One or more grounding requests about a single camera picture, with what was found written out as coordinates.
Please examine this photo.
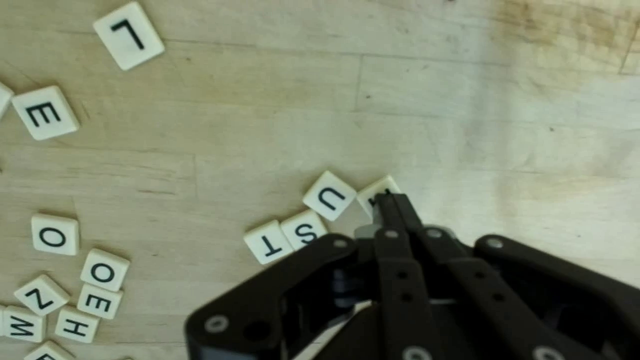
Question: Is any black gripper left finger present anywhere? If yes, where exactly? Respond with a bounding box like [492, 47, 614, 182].
[183, 190, 441, 360]

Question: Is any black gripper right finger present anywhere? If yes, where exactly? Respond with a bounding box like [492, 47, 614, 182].
[387, 192, 640, 360]

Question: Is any white letter tile M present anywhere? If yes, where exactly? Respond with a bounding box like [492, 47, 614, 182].
[355, 173, 405, 224]

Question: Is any white letter tile L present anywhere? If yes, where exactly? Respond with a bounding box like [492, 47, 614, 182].
[91, 0, 166, 71]

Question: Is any white letter tile S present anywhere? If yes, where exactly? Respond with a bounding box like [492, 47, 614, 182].
[278, 207, 330, 252]

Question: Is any white letter tile U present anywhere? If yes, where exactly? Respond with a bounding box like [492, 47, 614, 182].
[299, 169, 358, 221]

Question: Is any white letter tile T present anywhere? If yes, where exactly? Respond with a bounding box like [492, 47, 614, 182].
[242, 217, 295, 266]

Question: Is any white letter tile O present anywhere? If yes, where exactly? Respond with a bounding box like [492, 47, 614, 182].
[30, 213, 79, 257]
[79, 247, 132, 294]

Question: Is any white letter tile H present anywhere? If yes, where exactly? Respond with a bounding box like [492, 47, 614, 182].
[53, 305, 102, 345]

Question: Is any white letter tile N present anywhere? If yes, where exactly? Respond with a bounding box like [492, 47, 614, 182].
[12, 271, 71, 317]

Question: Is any white letter tile E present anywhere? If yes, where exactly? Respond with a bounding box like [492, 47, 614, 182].
[10, 83, 79, 142]

